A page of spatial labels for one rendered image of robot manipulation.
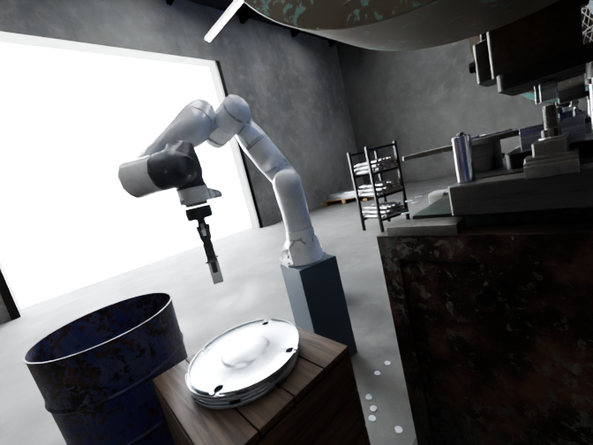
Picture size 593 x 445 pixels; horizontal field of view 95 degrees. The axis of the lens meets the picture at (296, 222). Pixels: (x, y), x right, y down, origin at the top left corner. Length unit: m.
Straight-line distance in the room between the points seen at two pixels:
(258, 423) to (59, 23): 5.29
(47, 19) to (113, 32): 0.75
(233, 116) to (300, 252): 0.56
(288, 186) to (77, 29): 4.77
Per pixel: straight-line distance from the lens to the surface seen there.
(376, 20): 0.39
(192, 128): 0.91
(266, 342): 0.79
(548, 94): 0.78
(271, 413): 0.67
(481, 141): 0.75
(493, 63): 0.75
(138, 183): 0.79
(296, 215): 1.07
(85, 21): 5.56
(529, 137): 0.73
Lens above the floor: 0.79
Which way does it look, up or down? 9 degrees down
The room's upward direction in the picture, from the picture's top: 14 degrees counter-clockwise
